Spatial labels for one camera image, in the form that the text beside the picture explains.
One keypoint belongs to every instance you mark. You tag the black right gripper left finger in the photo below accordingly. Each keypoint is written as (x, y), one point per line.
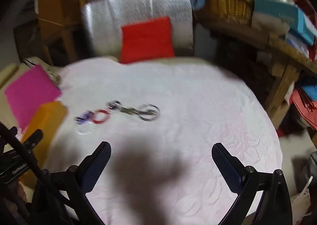
(92, 167)

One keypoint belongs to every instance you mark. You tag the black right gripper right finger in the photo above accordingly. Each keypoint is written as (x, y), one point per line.
(231, 169)

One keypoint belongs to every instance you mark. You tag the silver metal watch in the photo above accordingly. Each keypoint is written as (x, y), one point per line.
(117, 106)

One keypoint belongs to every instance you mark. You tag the magenta pillow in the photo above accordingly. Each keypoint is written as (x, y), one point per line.
(28, 92)

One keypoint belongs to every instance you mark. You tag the wooden shelf table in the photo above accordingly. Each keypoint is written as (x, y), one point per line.
(286, 64)

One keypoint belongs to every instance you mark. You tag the red pillow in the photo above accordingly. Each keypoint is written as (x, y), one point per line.
(151, 39)

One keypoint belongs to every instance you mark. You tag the silver insulation foil panel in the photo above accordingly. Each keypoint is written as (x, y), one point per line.
(103, 20)

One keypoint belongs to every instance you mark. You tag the teal book box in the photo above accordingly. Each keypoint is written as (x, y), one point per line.
(282, 18)

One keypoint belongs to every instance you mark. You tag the wicker basket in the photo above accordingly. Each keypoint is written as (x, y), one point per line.
(231, 11)

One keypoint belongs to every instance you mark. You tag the wooden cabinet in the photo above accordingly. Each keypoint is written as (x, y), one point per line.
(62, 32)

